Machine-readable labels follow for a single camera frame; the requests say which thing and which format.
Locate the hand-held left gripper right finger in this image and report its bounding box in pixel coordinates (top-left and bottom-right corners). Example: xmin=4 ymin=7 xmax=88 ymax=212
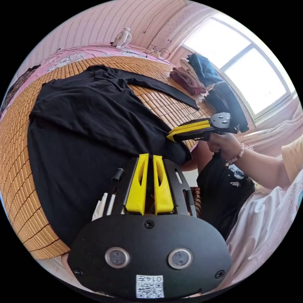
xmin=153 ymin=155 xmax=175 ymax=215

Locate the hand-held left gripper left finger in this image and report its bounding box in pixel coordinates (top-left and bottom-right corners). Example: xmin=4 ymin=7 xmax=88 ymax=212
xmin=125 ymin=153 xmax=150 ymax=215

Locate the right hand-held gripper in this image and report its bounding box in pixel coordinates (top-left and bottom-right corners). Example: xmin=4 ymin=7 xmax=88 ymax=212
xmin=166 ymin=112 xmax=240 ymax=143

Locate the black long sleeve top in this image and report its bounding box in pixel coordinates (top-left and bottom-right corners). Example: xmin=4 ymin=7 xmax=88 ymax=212
xmin=27 ymin=65 xmax=201 ymax=247

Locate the person's right forearm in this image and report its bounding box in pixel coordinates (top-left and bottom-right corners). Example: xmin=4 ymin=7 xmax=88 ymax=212
xmin=227 ymin=142 xmax=294 ymax=190

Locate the person's right hand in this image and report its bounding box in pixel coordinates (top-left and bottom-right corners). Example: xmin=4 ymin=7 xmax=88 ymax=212
xmin=208 ymin=132 xmax=245 ymax=164

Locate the pile of clothes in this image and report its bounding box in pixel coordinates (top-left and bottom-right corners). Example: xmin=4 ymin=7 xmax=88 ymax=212
xmin=169 ymin=54 xmax=249 ymax=134

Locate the window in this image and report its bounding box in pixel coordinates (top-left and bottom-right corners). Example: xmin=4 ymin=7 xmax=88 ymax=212
xmin=181 ymin=14 xmax=297 ymax=122

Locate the person's body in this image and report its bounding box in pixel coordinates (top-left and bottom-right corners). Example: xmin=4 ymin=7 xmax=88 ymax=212
xmin=226 ymin=139 xmax=303 ymax=287

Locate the white fan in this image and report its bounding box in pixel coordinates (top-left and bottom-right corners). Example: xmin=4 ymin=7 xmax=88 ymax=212
xmin=110 ymin=27 xmax=133 ymax=49

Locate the dark patterned cloth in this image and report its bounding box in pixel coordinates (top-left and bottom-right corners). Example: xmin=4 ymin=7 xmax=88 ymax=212
xmin=0 ymin=64 xmax=42 ymax=115

